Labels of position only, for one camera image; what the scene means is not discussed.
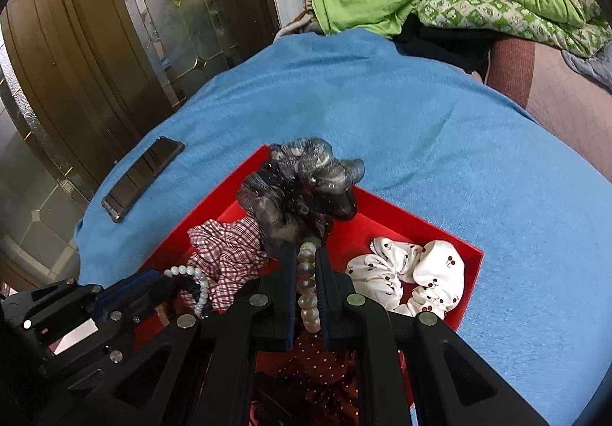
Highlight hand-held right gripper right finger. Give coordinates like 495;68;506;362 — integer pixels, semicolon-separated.
316;244;550;426

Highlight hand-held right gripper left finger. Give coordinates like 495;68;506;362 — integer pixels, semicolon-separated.
45;244;296;426

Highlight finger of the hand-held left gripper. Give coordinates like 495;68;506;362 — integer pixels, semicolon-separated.
94;268;169;327

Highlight beige pearl bracelet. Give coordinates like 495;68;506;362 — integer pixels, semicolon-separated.
296;237;322;336

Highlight red polka-dot scrunchie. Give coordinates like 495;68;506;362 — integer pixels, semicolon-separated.
275;335;365;426

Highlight white bead bracelet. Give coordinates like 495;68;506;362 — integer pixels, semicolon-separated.
164;265;211;319

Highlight red white checkered scrunchie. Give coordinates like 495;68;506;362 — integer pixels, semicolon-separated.
186;217;272;312

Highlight red box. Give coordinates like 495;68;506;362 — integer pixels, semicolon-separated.
129;144;485;426

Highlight white cherry print scrunchie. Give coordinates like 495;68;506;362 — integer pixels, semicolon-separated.
345;237;466;318

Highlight black smartphone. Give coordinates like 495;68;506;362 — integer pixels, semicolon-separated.
101;136;185;222

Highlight grey black sheer scrunchie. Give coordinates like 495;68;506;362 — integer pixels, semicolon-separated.
238;137;365;262

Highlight blue blanket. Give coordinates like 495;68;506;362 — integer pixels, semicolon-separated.
75;30;612;426

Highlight wooden glass panel door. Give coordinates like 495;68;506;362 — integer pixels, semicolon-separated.
0;0;283;295

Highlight black cloth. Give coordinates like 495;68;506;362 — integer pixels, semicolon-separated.
392;15;499;74

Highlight beige patterned cloth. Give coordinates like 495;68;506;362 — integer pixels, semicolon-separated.
275;0;327;42

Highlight pink maroon bed sheet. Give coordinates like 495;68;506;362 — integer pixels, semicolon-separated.
485;39;612;178

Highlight grey quilted blanket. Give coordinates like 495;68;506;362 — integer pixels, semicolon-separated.
562;48;612;96

